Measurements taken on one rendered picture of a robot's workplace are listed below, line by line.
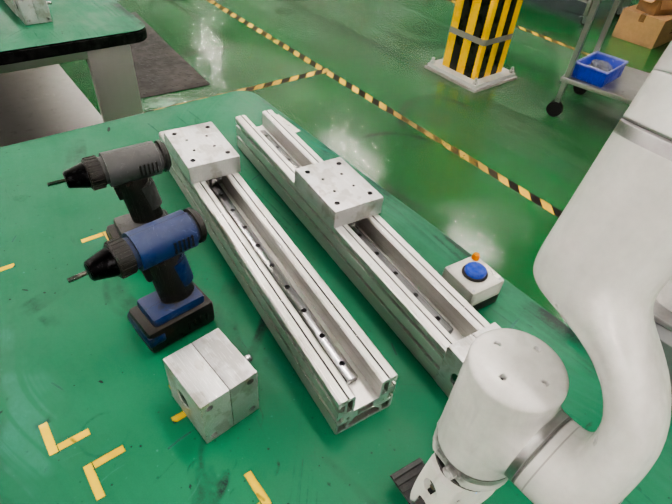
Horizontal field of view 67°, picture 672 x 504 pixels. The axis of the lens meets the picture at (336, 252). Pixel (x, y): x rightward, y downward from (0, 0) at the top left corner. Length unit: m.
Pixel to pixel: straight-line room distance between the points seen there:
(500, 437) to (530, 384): 0.05
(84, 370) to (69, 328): 0.10
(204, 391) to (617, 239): 0.53
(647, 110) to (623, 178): 0.05
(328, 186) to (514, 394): 0.65
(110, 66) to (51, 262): 1.27
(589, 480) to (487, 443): 0.08
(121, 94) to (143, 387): 1.61
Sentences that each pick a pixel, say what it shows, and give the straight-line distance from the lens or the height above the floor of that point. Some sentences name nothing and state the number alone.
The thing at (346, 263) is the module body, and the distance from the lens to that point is 0.96.
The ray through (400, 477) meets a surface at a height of 0.81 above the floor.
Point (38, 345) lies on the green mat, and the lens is 0.96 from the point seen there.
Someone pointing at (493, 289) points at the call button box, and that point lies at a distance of 0.96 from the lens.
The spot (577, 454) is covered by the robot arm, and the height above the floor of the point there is 1.11.
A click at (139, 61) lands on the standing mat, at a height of 0.01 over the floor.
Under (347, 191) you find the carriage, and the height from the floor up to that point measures 0.90.
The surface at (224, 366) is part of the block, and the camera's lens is 0.73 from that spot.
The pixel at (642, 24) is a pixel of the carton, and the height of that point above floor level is 0.17.
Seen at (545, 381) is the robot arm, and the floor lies 1.13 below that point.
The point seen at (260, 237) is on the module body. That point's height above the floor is 0.82.
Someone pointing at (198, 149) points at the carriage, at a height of 0.90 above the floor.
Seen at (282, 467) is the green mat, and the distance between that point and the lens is 0.76.
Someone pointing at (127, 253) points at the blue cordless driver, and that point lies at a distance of 0.74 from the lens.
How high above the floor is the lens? 1.47
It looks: 42 degrees down
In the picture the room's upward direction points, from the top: 6 degrees clockwise
